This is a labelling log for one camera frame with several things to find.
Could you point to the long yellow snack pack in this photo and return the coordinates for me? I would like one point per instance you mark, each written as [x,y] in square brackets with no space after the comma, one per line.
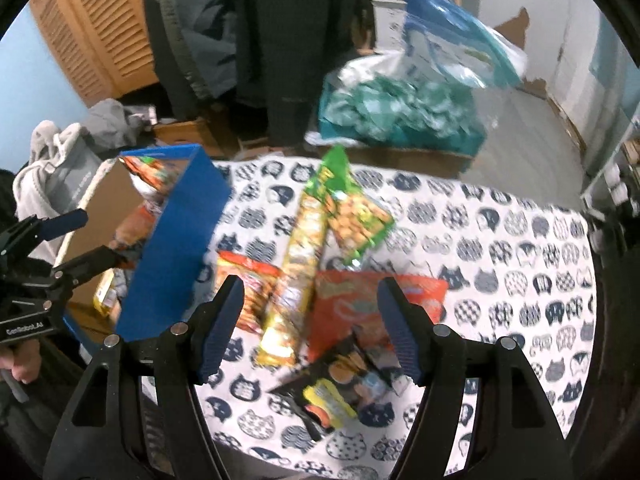
[289,302]

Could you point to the white shoe rack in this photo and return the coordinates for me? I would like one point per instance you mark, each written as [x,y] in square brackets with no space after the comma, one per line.
[611,199]

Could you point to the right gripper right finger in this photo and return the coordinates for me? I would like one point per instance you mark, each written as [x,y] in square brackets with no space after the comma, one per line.
[411,332]

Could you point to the large red snack bag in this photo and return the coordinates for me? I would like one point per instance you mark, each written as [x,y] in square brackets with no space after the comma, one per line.
[346,303]

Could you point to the blue white plastic bag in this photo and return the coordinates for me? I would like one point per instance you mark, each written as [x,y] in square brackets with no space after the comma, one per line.
[451,42]

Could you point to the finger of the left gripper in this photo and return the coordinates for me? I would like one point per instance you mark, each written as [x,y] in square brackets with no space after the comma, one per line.
[21,239]
[85,264]

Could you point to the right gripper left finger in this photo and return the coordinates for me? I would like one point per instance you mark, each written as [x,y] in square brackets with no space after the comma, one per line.
[211,327]

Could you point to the blue cardboard box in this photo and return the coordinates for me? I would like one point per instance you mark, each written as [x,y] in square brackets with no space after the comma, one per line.
[161,287]

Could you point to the small orange green snack bag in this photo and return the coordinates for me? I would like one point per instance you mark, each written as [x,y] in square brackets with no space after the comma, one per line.
[159,175]

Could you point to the teal box of packets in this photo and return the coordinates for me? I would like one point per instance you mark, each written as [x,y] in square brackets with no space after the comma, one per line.
[370,100]

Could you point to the black snack bag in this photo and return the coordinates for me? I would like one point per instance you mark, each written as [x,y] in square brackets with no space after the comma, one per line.
[346,383]

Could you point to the person's left hand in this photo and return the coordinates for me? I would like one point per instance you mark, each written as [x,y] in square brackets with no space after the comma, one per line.
[23,361]

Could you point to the grey hanging jacket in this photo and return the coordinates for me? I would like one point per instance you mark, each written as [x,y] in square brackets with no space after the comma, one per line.
[194,49]

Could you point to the black hanging coat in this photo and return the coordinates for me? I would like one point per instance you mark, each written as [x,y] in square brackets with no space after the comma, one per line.
[284,48]

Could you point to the wooden louvered door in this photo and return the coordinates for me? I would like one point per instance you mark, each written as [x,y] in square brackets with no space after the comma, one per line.
[101,46]

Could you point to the grey white clothes pile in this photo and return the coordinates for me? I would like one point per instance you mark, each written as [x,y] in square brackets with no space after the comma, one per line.
[63,162]

